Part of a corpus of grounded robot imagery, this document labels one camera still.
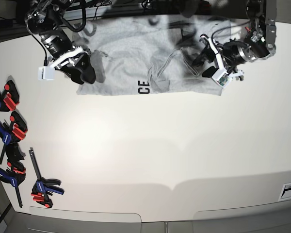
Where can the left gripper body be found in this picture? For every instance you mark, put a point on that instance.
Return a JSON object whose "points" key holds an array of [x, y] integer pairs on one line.
{"points": [[229, 55]]}

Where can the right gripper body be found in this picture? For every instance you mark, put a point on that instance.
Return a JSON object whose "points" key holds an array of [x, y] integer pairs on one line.
{"points": [[62, 52]]}

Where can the grey T-shirt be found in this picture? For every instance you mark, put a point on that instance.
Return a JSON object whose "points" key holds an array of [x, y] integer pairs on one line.
{"points": [[149, 55]]}

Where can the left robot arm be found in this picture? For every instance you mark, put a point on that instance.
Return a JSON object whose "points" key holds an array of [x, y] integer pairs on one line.
{"points": [[258, 44]]}

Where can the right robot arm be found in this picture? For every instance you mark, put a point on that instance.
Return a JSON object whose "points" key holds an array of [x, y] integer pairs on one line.
{"points": [[45, 19]]}

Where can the top blue red bar clamp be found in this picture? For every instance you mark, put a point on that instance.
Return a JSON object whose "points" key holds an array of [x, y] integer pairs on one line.
{"points": [[9, 97]]}

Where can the loose blue red bar clamp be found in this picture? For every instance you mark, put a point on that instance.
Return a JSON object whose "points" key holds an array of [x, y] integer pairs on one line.
{"points": [[44, 188]]}

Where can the white label sticker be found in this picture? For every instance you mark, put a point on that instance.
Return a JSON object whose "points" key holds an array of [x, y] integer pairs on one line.
{"points": [[286, 192]]}

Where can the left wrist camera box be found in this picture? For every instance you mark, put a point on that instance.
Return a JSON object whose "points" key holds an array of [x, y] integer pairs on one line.
{"points": [[222, 78]]}

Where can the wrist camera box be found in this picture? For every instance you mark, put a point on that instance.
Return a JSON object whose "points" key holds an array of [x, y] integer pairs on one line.
{"points": [[46, 73], [222, 78]]}

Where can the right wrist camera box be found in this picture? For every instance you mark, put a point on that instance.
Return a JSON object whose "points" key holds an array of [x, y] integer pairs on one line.
{"points": [[46, 73]]}

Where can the aluminium frame rail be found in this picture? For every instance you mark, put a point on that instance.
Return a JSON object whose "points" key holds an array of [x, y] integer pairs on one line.
{"points": [[112, 10]]}

